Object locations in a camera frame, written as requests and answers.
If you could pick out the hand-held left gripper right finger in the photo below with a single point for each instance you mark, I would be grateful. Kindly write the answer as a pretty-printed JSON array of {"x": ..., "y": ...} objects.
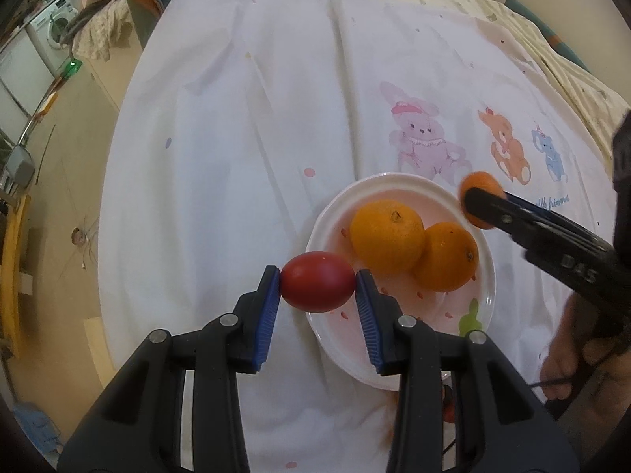
[{"x": 367, "y": 315}]

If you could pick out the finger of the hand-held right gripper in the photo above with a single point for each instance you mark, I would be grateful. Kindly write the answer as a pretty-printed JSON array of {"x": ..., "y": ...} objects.
[
  {"x": 493, "y": 207},
  {"x": 540, "y": 205}
]

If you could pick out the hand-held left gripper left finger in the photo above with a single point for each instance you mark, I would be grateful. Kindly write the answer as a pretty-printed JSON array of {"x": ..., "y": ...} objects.
[{"x": 268, "y": 315}]

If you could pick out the small mandarin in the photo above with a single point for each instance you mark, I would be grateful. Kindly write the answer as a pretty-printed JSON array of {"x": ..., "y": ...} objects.
[{"x": 480, "y": 180}]

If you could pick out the white plate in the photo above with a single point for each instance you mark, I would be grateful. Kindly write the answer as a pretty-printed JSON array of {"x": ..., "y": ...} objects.
[{"x": 340, "y": 340}]

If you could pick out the large orange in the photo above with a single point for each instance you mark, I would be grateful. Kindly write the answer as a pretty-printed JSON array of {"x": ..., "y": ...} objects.
[
  {"x": 387, "y": 236},
  {"x": 446, "y": 258}
]

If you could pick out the person's right hand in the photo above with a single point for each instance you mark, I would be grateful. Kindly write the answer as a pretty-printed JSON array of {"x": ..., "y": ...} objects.
[{"x": 567, "y": 350}]

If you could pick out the white printed blanket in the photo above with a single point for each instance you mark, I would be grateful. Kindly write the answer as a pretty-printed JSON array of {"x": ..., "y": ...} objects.
[{"x": 246, "y": 133}]

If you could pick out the blue bag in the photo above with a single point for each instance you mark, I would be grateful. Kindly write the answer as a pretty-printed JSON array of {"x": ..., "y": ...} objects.
[{"x": 34, "y": 428}]

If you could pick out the yellow wooden chair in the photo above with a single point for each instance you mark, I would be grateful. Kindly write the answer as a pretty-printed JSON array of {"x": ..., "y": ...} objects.
[{"x": 15, "y": 256}]

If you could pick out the green floor mop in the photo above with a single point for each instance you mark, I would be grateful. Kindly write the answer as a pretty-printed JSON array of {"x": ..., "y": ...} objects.
[{"x": 71, "y": 66}]

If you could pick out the teal and orange cushion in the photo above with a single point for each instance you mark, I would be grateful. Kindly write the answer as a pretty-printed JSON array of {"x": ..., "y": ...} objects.
[{"x": 148, "y": 15}]

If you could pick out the floral sheet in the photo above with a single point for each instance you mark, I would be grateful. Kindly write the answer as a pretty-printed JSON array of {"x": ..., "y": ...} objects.
[{"x": 103, "y": 29}]

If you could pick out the white kitchen cabinet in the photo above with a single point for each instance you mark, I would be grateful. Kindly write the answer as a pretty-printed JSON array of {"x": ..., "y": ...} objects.
[{"x": 19, "y": 79}]

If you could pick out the white washing machine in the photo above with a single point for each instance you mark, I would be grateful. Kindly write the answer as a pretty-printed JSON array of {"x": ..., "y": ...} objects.
[{"x": 54, "y": 24}]

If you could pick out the cream bed frame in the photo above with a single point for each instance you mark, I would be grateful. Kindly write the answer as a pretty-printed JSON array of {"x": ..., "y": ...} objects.
[{"x": 106, "y": 79}]

